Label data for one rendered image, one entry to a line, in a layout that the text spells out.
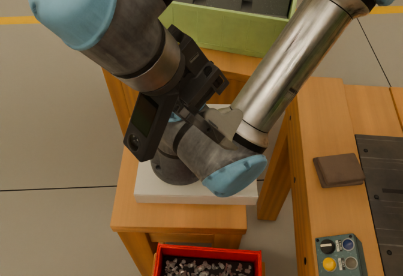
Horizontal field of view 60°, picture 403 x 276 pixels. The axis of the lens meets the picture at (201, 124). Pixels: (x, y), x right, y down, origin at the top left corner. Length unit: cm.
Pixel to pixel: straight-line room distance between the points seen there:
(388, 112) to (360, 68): 148
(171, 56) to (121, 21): 9
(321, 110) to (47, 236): 139
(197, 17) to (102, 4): 93
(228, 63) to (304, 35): 66
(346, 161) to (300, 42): 38
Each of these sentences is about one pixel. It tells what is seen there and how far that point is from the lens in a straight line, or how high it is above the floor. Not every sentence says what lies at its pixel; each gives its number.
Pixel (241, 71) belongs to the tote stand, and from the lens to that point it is 121.
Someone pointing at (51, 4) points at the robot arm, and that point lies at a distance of 29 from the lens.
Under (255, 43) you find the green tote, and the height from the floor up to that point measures 85.
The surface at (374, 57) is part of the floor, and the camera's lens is 268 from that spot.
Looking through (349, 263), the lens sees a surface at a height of 95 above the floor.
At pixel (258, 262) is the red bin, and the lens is 75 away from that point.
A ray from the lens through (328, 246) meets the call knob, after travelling 78.
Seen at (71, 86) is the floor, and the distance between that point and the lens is 237.
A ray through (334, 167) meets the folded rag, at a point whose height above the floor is 93.
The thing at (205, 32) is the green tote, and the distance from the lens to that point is 124.
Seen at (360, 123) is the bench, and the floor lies 88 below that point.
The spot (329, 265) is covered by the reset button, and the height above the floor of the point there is 94.
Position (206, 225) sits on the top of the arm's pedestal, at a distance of 84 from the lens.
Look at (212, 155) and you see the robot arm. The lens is 62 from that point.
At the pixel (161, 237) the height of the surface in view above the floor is 72.
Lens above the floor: 164
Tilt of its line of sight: 54 degrees down
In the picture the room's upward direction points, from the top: straight up
